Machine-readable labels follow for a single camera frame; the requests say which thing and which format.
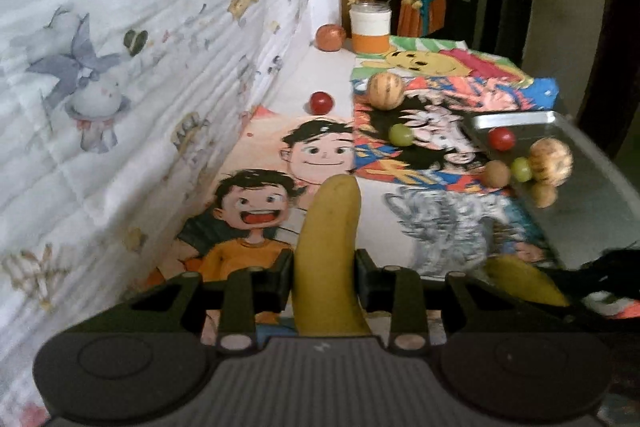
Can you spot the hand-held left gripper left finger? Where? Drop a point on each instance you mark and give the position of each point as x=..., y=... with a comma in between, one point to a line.
x=277, y=287

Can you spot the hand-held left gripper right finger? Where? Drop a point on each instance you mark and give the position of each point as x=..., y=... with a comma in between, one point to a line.
x=372, y=289

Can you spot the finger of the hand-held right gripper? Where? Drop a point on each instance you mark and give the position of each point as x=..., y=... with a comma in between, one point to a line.
x=600, y=269

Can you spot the metal tray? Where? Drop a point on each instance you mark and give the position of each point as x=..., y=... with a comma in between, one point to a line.
x=590, y=217

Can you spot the brown-spotted yellow banana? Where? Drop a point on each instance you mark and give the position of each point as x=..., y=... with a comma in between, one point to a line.
x=520, y=279

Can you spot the green grape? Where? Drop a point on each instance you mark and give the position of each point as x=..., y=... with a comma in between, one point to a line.
x=521, y=169
x=401, y=135

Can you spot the red cherry tomato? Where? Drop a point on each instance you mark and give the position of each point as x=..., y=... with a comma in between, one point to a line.
x=321, y=102
x=501, y=139

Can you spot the small striped yellow melon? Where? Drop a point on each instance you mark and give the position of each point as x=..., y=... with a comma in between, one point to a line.
x=385, y=90

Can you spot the cartoon boys drawing poster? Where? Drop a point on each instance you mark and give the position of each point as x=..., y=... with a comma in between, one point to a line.
x=250, y=252

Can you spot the colourful anime poster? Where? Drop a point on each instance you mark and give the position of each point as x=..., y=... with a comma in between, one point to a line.
x=440, y=107

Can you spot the yellow bear poster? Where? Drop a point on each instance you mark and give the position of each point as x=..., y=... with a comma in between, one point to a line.
x=420, y=59

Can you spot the white cartoon printed blanket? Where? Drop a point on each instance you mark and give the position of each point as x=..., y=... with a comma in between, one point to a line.
x=100, y=107

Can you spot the red apple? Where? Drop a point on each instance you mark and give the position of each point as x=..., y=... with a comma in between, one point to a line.
x=330, y=38

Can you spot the white cup with orange sleeve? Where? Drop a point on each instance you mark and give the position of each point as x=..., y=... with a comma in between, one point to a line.
x=370, y=28

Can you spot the dark wooden door frame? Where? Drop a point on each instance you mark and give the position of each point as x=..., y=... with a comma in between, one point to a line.
x=620, y=32

